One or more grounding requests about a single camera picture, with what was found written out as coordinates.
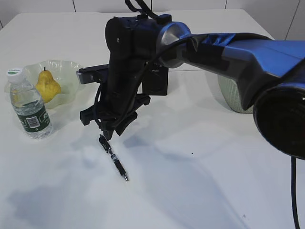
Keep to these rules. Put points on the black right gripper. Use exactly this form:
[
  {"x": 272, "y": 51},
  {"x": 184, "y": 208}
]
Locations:
[{"x": 107, "y": 117}]

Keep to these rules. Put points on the black pen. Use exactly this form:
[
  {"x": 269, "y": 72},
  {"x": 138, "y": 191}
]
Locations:
[{"x": 104, "y": 143}]

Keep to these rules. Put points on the yellow pear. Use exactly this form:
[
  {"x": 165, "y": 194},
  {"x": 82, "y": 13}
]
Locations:
[{"x": 47, "y": 86}]

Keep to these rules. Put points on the clear water bottle green label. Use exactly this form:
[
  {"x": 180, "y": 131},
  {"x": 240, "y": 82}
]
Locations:
[{"x": 28, "y": 105}]

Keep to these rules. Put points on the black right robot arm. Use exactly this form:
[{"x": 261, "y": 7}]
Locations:
[{"x": 270, "y": 75}]

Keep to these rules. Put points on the black square pen holder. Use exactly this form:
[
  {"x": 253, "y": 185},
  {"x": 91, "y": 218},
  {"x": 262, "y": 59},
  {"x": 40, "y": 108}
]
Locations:
[{"x": 155, "y": 81}]

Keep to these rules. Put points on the green woven plastic basket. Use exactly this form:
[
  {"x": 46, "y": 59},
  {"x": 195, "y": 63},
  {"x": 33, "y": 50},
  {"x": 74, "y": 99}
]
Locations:
[{"x": 231, "y": 95}]

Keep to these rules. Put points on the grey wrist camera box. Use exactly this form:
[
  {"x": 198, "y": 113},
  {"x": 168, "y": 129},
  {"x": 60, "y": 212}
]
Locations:
[{"x": 94, "y": 74}]

